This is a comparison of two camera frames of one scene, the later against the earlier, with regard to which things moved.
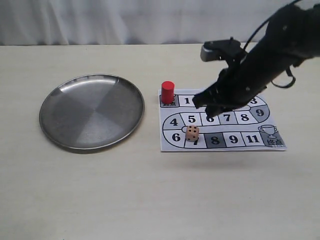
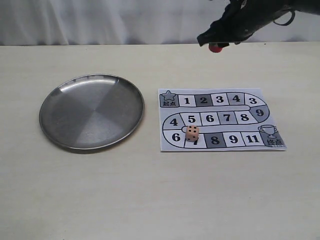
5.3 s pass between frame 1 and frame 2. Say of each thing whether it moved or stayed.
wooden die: stayed
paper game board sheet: stayed
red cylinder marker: moved
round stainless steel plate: stayed
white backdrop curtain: stayed
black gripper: moved
